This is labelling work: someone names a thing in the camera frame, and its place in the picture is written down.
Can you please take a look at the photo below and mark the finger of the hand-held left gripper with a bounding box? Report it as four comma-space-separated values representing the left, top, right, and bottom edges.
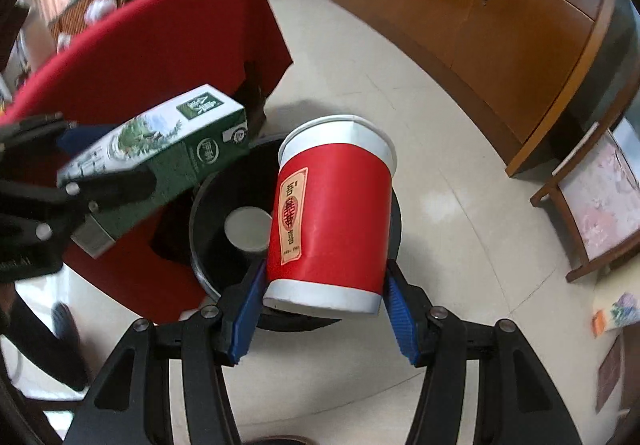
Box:
0, 169, 157, 248
0, 112, 81, 151

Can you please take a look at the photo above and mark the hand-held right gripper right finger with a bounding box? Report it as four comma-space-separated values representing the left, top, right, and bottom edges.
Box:
382, 259, 583, 445

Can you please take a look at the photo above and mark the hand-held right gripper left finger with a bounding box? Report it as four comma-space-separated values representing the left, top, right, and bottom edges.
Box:
62, 257, 269, 445

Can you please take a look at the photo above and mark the green milk carton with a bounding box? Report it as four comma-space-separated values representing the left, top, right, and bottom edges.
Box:
56, 84, 250, 259

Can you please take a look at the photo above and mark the black trash bin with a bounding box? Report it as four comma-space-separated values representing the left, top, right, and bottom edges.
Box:
189, 138, 403, 331

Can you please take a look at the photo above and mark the red paper cup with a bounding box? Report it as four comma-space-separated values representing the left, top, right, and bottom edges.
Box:
262, 114, 398, 318

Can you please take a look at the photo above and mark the floral printed packet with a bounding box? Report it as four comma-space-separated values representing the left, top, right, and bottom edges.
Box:
592, 292, 640, 338

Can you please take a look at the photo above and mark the wooden chair with floral cushion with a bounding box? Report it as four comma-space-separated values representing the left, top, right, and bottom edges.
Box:
530, 118, 640, 283

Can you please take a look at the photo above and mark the long wooden cabinet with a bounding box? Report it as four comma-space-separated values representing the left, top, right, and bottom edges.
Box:
300, 0, 640, 178

